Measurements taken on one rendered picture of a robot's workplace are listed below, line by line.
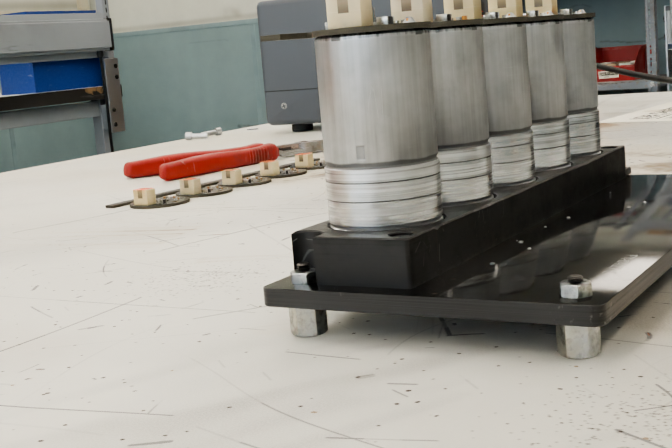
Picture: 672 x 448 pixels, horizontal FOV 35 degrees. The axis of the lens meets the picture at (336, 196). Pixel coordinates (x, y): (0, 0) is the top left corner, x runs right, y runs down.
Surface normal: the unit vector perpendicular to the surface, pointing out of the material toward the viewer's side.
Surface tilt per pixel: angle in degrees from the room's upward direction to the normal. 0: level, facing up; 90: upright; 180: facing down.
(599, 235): 0
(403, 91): 90
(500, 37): 90
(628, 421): 0
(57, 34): 90
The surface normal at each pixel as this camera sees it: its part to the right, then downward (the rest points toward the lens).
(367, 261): -0.51, 0.16
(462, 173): 0.37, 0.10
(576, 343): -0.28, 0.15
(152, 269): -0.08, -0.99
